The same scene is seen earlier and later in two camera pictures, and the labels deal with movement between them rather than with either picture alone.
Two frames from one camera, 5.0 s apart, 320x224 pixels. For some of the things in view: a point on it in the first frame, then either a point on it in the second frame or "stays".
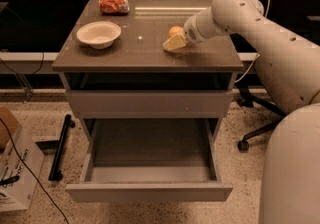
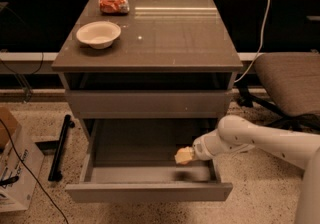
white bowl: x=99 y=34 stays
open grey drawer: x=150 y=160 stays
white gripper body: x=193 y=33 to x=200 y=149
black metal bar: x=55 y=174 stays
